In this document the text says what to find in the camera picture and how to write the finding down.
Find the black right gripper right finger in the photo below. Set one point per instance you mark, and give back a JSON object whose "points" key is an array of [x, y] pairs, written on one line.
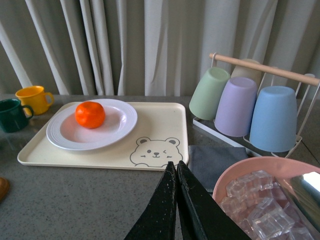
{"points": [[201, 217]]}

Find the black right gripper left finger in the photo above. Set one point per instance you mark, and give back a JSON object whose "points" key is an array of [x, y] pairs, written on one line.
{"points": [[158, 220]]}

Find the white ridged plate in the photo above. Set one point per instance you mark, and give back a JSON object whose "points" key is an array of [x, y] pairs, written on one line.
{"points": [[64, 132]]}

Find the orange fruit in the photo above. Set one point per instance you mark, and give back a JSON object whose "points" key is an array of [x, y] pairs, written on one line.
{"points": [[90, 114]]}

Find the clear ice cubes pile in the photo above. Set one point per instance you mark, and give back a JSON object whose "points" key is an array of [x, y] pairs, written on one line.
{"points": [[256, 203]]}

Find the grey folded cloth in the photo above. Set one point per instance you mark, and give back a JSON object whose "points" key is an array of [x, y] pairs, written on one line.
{"points": [[207, 163]]}

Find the cream bear tray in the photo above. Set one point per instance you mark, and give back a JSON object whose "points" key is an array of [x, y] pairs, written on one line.
{"points": [[159, 136]]}

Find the pink bowl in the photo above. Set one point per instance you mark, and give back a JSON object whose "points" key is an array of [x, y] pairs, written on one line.
{"points": [[278, 167]]}

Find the metal scoop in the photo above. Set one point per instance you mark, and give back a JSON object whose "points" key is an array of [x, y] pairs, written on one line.
{"points": [[303, 191]]}

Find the purple plastic cup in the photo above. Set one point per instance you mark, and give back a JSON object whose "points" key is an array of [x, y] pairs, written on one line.
{"points": [[236, 106]]}

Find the green plastic cup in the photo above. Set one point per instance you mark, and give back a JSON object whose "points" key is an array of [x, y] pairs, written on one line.
{"points": [[206, 97]]}

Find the blue plastic cup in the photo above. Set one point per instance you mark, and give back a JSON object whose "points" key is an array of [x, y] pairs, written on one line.
{"points": [[274, 120]]}

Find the beige plastic cup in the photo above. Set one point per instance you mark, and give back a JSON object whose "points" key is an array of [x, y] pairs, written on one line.
{"points": [[253, 74]]}

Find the yellow mug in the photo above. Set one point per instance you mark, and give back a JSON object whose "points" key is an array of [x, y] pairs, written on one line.
{"points": [[36, 97]]}

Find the dark green mug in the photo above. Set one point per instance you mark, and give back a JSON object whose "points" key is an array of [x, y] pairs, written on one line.
{"points": [[13, 115]]}

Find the grey curtain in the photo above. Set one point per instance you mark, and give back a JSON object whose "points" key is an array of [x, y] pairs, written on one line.
{"points": [[148, 47]]}

